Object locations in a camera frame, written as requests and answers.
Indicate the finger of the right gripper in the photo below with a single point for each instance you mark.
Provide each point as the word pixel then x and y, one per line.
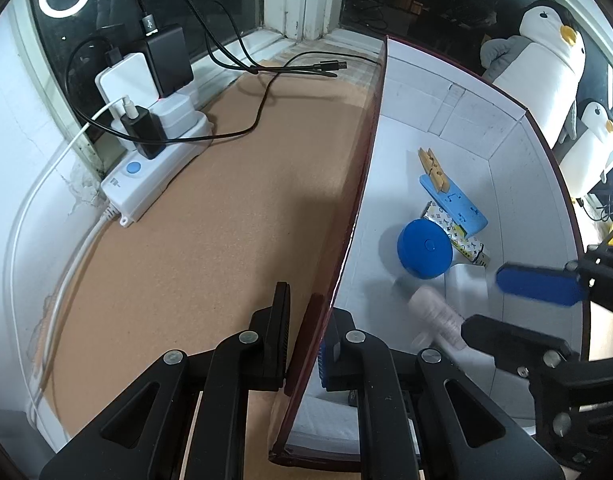
pixel 562 287
pixel 514 347

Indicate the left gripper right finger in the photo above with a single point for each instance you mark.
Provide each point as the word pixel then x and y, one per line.
pixel 339 368

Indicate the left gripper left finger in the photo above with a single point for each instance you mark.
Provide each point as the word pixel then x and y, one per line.
pixel 276 338

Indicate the pink white small bottle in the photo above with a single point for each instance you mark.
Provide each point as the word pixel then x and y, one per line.
pixel 432 309

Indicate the white patterned lighter case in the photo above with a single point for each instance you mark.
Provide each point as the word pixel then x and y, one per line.
pixel 470 247

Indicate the light blue plastic plate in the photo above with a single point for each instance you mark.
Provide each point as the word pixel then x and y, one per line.
pixel 457 205

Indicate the blue round lid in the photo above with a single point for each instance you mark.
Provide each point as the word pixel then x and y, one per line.
pixel 424 250

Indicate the red cardboard box white inside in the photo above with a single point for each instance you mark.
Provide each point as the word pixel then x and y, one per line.
pixel 452 178

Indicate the wooden clothespin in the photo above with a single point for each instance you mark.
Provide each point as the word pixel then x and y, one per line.
pixel 434 170

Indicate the black cylinder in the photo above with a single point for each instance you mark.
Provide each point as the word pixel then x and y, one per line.
pixel 352 398

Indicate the small plush penguin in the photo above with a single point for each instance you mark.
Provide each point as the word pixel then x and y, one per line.
pixel 585 159

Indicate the large plush penguin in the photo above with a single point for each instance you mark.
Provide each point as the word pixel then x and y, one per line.
pixel 540 66

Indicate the white power strip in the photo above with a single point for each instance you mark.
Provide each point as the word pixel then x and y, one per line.
pixel 137 182

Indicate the white cube adapter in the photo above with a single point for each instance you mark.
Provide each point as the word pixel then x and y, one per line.
pixel 176 114

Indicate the small black plug charger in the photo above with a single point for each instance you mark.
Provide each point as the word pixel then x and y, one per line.
pixel 146 132

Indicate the white power adapter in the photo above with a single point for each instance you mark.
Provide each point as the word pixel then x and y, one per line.
pixel 130 77

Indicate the black power adapter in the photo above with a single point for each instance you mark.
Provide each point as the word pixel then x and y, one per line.
pixel 168 60

